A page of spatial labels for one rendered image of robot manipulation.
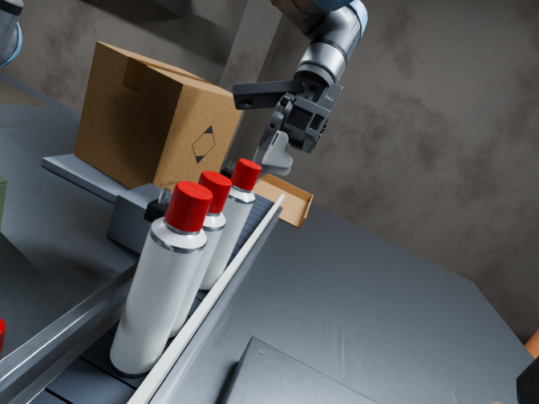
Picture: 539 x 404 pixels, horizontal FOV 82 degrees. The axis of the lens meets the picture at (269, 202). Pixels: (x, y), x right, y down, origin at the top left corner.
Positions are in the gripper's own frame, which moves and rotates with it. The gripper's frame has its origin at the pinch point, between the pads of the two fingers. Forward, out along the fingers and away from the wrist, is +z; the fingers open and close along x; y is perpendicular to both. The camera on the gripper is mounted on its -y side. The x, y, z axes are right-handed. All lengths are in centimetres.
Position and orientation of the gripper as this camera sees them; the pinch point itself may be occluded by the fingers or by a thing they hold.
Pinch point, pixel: (251, 172)
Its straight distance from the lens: 50.6
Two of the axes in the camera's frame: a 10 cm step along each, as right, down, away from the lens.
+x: -0.1, 2.0, 9.8
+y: 8.9, 4.4, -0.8
